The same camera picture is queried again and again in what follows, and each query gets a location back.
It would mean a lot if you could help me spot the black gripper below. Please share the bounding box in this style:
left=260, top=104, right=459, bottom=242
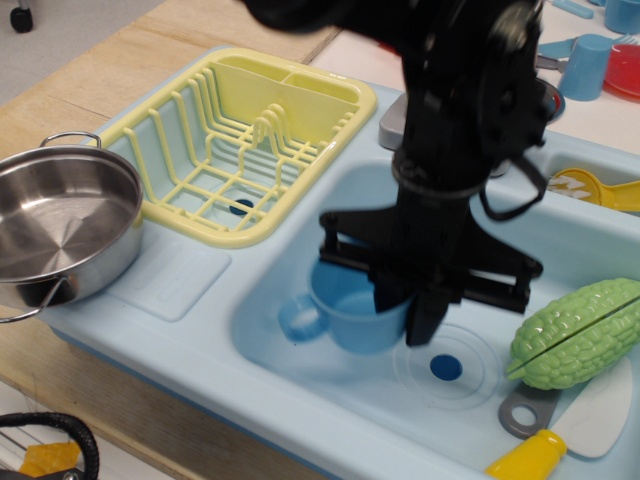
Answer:
left=320, top=160, right=543, bottom=347

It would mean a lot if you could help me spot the blue plastic cup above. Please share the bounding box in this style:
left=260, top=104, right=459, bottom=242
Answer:
left=278, top=261, right=411, bottom=355

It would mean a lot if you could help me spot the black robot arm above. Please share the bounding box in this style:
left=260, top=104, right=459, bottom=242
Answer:
left=247, top=1, right=548, bottom=347

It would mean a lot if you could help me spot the light blue upturned cup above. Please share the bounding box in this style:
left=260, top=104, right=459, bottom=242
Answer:
left=558, top=34, right=614, bottom=102

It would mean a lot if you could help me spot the stainless steel pan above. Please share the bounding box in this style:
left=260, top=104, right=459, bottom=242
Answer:
left=1, top=132, right=143, bottom=324

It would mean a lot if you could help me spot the blue cup top right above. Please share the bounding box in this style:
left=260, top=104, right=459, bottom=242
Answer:
left=604, top=0, right=640, bottom=34

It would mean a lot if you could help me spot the green toy bitter gourd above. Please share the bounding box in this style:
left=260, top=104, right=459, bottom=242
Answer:
left=506, top=278, right=639, bottom=390

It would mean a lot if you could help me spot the grey toy faucet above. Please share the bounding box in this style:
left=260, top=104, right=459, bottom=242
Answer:
left=378, top=93, right=511, bottom=178

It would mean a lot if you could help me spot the yellow toy scoop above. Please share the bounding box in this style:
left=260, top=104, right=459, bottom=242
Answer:
left=547, top=168, right=639, bottom=213

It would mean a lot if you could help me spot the light blue toy sink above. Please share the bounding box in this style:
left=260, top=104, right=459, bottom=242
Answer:
left=44, top=84, right=639, bottom=479

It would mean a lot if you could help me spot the yellow dish rack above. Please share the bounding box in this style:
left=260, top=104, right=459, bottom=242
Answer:
left=99, top=48, right=377, bottom=248

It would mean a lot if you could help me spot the small metal lid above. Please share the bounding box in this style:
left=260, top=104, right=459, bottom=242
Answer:
left=540, top=80, right=566, bottom=124

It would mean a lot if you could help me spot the plywood board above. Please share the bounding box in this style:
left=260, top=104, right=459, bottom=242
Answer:
left=128, top=0, right=341, bottom=65

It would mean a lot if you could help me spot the orange tape piece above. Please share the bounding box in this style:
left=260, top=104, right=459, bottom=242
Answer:
left=18, top=442, right=81, bottom=478

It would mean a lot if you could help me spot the black caster wheel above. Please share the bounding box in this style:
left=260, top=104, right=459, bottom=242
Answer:
left=10, top=7, right=33, bottom=34

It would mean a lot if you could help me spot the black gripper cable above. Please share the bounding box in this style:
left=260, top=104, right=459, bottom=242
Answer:
left=479, top=154, right=549, bottom=222

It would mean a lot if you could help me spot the grey toy utensil handle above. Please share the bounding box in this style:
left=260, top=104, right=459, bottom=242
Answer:
left=498, top=383, right=560, bottom=439

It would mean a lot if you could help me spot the white toy knife yellow handle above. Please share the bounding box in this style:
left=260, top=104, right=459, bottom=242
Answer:
left=485, top=358, right=633, bottom=480

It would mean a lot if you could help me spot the black cable loop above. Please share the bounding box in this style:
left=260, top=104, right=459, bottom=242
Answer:
left=0, top=412, right=100, bottom=480

